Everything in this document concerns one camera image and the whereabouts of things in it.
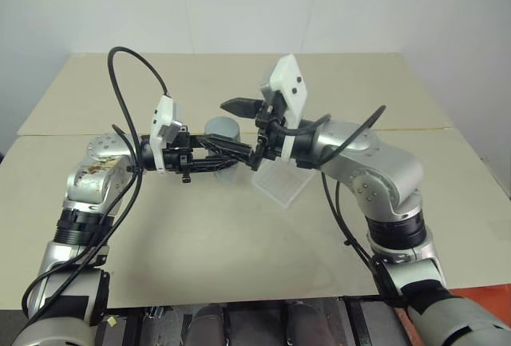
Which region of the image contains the clear plastic box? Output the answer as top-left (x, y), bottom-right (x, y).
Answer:
top-left (251, 159), bottom-right (314, 211)

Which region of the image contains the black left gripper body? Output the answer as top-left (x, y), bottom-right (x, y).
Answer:
top-left (163, 124), bottom-right (209, 185)

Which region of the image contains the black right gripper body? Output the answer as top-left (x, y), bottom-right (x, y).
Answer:
top-left (254, 101), bottom-right (289, 162)

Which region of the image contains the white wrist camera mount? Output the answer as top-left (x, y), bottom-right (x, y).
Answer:
top-left (259, 54), bottom-right (308, 161)
top-left (149, 95), bottom-right (188, 174)

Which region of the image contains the dark rounded shape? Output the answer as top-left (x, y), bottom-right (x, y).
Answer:
top-left (283, 300), bottom-right (323, 346)
top-left (140, 302), bottom-right (188, 346)
top-left (190, 302), bottom-right (227, 346)

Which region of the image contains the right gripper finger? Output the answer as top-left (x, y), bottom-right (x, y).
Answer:
top-left (220, 97), bottom-right (265, 120)
top-left (246, 135), bottom-right (269, 173)

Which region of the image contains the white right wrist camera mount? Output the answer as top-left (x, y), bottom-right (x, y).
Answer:
top-left (259, 54), bottom-right (308, 161)

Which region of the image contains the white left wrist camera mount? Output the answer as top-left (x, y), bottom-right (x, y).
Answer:
top-left (149, 95), bottom-right (188, 174)

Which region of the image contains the translucent plastic jar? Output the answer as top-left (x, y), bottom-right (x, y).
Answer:
top-left (212, 161), bottom-right (240, 185)

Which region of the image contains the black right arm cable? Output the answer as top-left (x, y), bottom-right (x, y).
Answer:
top-left (274, 104), bottom-right (409, 308)

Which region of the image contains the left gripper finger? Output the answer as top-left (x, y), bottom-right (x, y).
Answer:
top-left (199, 133), bottom-right (256, 157)
top-left (192, 155), bottom-right (241, 173)

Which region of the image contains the black metal frame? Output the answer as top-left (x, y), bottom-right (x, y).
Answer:
top-left (342, 296), bottom-right (402, 346)

